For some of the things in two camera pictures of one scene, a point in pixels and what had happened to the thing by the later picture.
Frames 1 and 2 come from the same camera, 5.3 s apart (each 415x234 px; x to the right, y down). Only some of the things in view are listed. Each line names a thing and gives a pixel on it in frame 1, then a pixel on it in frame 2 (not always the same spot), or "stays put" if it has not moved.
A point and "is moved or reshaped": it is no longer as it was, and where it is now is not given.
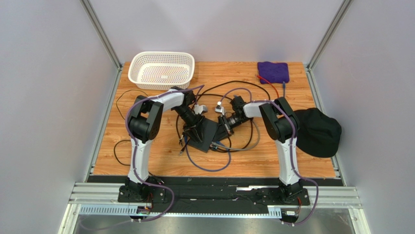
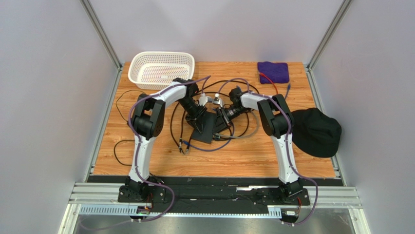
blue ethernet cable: x=206 y=169 → x=216 y=148
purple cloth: x=273 y=72 stays put
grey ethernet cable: x=258 y=139 → x=244 y=136
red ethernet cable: x=262 y=78 is moved or reshaped
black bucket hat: x=318 y=134 stays put
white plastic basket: x=161 y=70 stays put
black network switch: x=209 y=131 is moved or reshaped
